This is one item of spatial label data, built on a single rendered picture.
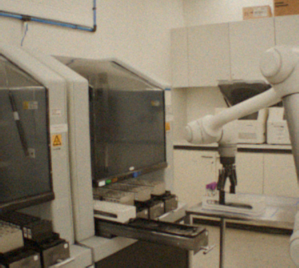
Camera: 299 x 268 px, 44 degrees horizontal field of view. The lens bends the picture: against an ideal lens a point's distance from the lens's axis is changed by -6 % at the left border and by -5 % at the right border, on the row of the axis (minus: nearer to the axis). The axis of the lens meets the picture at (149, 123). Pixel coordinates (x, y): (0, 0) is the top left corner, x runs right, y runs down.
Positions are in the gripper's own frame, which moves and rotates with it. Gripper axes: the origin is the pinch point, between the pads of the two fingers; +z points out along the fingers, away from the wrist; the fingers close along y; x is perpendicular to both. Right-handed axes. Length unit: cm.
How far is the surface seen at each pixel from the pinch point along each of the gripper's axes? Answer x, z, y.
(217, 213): 0.1, 5.4, -9.8
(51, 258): 30, 11, -81
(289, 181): 30, 31, 192
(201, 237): -6.2, 8.0, -34.4
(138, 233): 19.0, 8.7, -43.3
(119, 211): 31, 1, -41
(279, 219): -28.7, 5.4, -6.1
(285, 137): 35, -10, 193
